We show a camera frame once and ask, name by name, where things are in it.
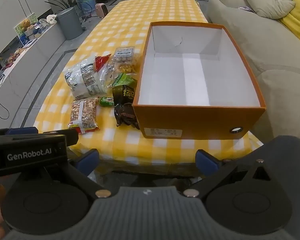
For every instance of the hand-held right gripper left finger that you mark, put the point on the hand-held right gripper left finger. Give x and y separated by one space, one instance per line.
88 158

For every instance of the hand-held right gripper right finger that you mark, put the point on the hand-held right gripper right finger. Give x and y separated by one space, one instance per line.
206 160

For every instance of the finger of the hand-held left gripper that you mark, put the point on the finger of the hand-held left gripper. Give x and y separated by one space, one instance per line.
22 130
65 137

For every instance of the red white peanut packet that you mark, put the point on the red white peanut packet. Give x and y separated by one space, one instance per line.
83 115

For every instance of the white box with orange rim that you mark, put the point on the white box with orange rim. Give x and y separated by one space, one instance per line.
190 122

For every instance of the green sausage stick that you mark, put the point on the green sausage stick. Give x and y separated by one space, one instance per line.
106 101

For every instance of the clear blue-label snack packet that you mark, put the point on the clear blue-label snack packet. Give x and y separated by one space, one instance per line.
85 80

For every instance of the black packet yellow print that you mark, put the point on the black packet yellow print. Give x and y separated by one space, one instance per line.
123 93

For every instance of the red snack packet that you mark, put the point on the red snack packet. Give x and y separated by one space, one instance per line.
100 61

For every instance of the clear packet yellow snacks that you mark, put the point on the clear packet yellow snacks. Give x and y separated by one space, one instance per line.
110 72

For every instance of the clear tray round snacks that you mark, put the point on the clear tray round snacks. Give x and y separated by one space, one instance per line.
125 56

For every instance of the dark brown shiny packet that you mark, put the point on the dark brown shiny packet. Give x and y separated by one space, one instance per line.
126 115

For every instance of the pile of colourful packets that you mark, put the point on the pile of colourful packets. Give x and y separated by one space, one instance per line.
13 57

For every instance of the green snack packet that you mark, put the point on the green snack packet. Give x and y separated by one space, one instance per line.
123 80

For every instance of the white low cabinet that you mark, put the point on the white low cabinet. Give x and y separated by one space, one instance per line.
40 45

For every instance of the blue white box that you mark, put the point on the blue white box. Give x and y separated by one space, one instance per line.
23 40

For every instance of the plush toy picture board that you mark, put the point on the plush toy picture board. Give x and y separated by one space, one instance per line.
25 25

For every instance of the grey trash bin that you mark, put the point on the grey trash bin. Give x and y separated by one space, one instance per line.
70 25

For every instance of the white cap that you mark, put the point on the white cap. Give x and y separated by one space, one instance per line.
48 20

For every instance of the beige sofa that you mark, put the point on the beige sofa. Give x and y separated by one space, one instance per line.
252 42

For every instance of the yellow checkered tablecloth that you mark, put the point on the yellow checkered tablecloth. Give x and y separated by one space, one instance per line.
130 25

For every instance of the pink heater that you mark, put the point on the pink heater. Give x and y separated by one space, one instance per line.
102 10

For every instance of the long-leaf potted plant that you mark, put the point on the long-leaf potted plant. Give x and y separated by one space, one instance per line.
65 3

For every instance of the blue water jug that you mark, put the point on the blue water jug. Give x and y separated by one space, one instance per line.
87 3

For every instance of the beige cushion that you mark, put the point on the beige cushion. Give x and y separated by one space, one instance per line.
265 2

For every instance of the yellow ribbed cushion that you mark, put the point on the yellow ribbed cushion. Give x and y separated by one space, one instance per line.
297 17

